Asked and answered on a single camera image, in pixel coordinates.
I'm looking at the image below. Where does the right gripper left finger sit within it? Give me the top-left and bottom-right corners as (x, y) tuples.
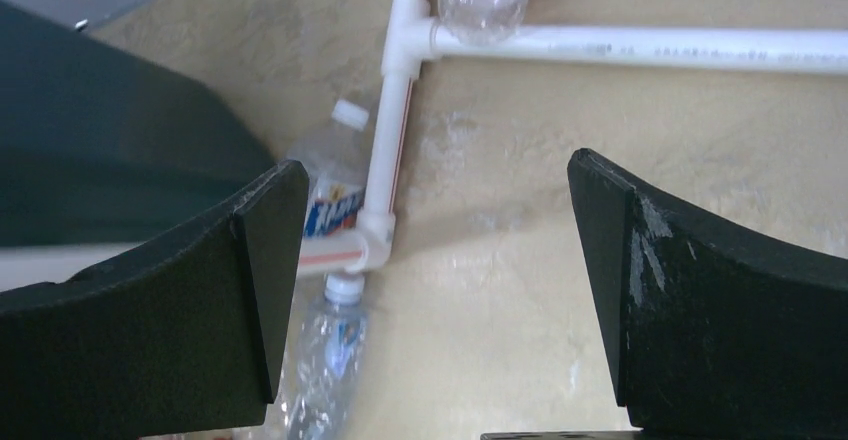
(1, 161), (309, 439)

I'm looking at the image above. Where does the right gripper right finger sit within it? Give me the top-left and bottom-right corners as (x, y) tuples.
(567, 148), (847, 439)

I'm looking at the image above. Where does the dark green trash bin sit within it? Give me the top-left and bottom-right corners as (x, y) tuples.
(1, 3), (274, 247)

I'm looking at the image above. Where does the clear bottle near bin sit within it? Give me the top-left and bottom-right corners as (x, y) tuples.
(285, 99), (370, 238)

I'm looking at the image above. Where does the clear bottle white cap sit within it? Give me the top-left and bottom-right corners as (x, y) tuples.
(285, 272), (368, 439)

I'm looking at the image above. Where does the white PVC pipe frame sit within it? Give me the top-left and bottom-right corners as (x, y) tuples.
(294, 0), (848, 279)

